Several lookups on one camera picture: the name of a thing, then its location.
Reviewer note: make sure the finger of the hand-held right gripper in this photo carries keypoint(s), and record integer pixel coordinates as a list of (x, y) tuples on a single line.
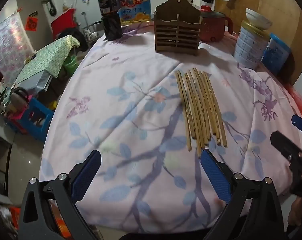
[(301, 125), (283, 143)]

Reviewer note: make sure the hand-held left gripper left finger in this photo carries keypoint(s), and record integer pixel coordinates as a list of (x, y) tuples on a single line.
[(87, 172)]

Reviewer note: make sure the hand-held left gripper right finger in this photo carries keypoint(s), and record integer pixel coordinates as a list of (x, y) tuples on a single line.
[(213, 172)]

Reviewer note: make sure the bundle of wooden chopsticks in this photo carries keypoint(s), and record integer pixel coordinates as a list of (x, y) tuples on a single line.
[(198, 105)]

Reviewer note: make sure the brown wooden chopstick holder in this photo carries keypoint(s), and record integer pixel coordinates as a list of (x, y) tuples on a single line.
[(176, 37)]

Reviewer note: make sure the person's right hand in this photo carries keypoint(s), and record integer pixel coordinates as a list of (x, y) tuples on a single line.
[(297, 212)]

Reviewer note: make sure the blue plastic stool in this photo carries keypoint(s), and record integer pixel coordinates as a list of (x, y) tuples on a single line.
[(37, 120)]

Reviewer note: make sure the pink plastic stool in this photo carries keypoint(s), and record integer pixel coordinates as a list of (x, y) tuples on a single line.
[(13, 123)]

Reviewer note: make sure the white milk powder tin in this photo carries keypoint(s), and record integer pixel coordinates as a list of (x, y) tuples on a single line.
[(248, 47)]

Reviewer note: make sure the metal kettle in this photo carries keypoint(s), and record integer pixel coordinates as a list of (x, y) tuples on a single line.
[(18, 100)]

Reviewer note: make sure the green plastic bucket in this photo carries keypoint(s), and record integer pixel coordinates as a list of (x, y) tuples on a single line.
[(71, 66)]

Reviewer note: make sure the pink floral tablecloth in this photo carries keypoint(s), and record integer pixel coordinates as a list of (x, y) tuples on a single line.
[(116, 67)]

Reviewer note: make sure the brown wooden board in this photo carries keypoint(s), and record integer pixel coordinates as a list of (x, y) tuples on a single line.
[(286, 12)]

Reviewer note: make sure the white ceramic bowl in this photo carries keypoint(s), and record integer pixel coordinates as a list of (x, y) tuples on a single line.
[(257, 20)]

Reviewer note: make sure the green chequered cloth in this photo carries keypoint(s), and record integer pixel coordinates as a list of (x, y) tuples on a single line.
[(46, 60)]

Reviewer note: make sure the red electric pot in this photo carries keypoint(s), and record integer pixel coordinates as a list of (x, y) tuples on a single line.
[(213, 27)]

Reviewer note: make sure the pink floral curtain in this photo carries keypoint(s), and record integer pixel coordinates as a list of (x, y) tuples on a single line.
[(6, 47)]

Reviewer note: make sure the red garment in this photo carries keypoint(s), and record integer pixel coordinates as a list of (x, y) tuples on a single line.
[(63, 22)]

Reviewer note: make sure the dark soy sauce bottle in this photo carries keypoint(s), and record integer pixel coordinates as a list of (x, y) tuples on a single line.
[(110, 17)]

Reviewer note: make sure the red paper door sign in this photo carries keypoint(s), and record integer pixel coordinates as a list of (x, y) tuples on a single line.
[(31, 24)]

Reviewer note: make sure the dark hanging bag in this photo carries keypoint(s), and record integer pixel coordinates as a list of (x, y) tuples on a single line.
[(51, 6)]

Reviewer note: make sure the yellow cooking oil bottle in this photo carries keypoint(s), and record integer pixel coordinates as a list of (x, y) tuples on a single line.
[(133, 5)]

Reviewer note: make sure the grey door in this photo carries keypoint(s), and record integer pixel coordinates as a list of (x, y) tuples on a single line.
[(33, 5)]

